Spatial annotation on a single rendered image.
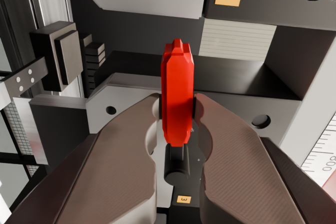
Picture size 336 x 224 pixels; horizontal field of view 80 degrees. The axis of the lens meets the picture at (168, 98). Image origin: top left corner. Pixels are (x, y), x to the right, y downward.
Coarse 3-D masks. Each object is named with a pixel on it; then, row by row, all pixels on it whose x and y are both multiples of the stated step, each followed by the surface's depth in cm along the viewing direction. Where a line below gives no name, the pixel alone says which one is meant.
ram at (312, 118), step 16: (288, 32) 18; (304, 32) 16; (320, 32) 14; (272, 48) 20; (288, 48) 18; (304, 48) 16; (320, 48) 14; (272, 64) 20; (288, 64) 17; (304, 64) 15; (320, 64) 14; (288, 80) 17; (304, 80) 15; (320, 80) 14; (304, 96) 15; (320, 96) 15; (304, 112) 16; (320, 112) 16; (288, 128) 17; (304, 128) 17; (320, 128) 17; (288, 144) 18; (304, 144) 18; (304, 160) 19
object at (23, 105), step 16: (16, 96) 21; (48, 96) 21; (64, 96) 22; (32, 112) 21; (48, 112) 20; (64, 112) 20; (80, 112) 20; (32, 128) 23; (48, 128) 22; (64, 128) 22; (80, 128) 21; (32, 144) 24; (48, 144) 23; (64, 144) 23; (48, 160) 24
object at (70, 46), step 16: (32, 32) 36; (48, 32) 36; (64, 32) 41; (48, 48) 37; (64, 48) 39; (32, 64) 35; (48, 64) 39; (64, 64) 40; (80, 64) 47; (0, 80) 29; (16, 80) 31; (32, 80) 35; (48, 80) 41; (64, 80) 42; (0, 96) 29
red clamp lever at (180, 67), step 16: (176, 48) 10; (176, 64) 10; (192, 64) 10; (176, 80) 10; (192, 80) 11; (176, 96) 11; (192, 96) 11; (176, 112) 11; (176, 128) 12; (176, 144) 13; (176, 160) 14; (176, 176) 14
